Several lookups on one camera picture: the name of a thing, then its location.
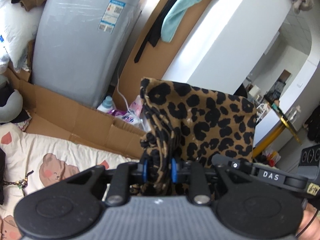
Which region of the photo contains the white pillow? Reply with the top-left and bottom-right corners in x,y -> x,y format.
0,0 -> 44,72

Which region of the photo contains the pink packet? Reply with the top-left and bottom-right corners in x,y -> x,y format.
129,95 -> 144,117

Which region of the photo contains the leopard print skirt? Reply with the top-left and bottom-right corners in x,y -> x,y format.
139,77 -> 258,197

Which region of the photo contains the purple and white packet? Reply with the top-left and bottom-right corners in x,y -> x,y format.
111,109 -> 143,128

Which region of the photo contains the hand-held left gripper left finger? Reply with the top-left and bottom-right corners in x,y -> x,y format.
66,159 -> 150,207

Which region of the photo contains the dark cloth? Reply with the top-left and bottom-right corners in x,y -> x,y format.
306,97 -> 320,143

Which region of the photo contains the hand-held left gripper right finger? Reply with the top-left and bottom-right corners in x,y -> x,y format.
171,157 -> 242,205

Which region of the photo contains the white cable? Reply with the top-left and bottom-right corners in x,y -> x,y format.
116,72 -> 135,115

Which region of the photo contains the beaded cord bracelet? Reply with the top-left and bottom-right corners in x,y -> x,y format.
2,170 -> 34,197

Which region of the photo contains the floral cloth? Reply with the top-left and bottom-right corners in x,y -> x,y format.
11,110 -> 33,132

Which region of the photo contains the white detergent bottle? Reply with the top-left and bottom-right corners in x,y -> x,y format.
97,95 -> 114,113

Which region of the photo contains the white printed blanket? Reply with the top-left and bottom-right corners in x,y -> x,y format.
0,122 -> 140,240

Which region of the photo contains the gold rimmed round table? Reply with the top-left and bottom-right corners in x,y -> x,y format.
252,100 -> 303,155

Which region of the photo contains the person's right forearm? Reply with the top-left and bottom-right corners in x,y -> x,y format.
296,202 -> 320,240

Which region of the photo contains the brown cardboard sheet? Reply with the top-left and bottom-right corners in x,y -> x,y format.
5,66 -> 150,159

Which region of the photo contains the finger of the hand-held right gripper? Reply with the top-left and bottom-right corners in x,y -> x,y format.
211,154 -> 253,177

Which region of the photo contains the black strap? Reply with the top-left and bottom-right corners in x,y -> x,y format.
134,0 -> 198,64

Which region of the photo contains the grey neck pillow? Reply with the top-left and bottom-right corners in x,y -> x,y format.
0,76 -> 23,123

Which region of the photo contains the upright brown cardboard board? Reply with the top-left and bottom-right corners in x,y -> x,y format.
112,0 -> 220,133

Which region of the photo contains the teal towel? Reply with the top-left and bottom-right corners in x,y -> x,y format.
161,0 -> 217,42

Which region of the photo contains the grey washing machine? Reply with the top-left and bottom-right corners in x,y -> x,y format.
30,0 -> 148,109

